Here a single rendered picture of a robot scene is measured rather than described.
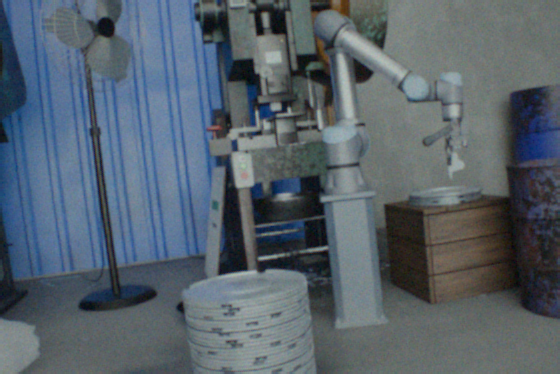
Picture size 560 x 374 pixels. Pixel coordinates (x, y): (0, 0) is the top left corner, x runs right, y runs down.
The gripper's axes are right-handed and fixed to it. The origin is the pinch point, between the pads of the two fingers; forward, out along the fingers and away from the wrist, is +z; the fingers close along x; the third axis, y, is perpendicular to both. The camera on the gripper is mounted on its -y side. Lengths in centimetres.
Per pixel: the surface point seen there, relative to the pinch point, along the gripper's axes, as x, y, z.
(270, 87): 45, -77, -39
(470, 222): 8.1, 7.6, 18.4
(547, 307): -22, 30, 40
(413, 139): 218, -20, -5
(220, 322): -94, -49, 19
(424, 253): 1.4, -9.4, 28.2
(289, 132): 41, -68, -18
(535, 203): -20.8, 25.8, 7.4
